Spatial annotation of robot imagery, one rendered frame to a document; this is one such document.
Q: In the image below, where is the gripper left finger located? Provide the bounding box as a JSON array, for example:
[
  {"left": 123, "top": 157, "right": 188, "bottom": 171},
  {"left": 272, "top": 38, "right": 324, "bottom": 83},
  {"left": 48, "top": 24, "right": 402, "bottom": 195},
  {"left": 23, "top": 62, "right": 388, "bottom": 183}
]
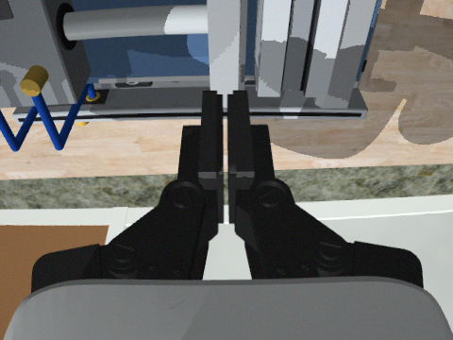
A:
[{"left": 31, "top": 91, "right": 224, "bottom": 293}]

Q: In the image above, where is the dark grey block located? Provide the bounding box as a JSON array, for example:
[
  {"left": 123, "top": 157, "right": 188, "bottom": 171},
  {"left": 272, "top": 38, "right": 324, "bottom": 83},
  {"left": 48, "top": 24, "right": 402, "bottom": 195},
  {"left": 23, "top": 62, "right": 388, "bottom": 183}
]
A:
[{"left": 254, "top": 0, "right": 348, "bottom": 97}]

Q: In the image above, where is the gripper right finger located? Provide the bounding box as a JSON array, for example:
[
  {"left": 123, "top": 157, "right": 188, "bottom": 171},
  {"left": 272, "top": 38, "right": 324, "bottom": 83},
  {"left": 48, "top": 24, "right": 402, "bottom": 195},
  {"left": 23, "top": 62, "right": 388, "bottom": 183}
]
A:
[{"left": 227, "top": 91, "right": 424, "bottom": 288}]

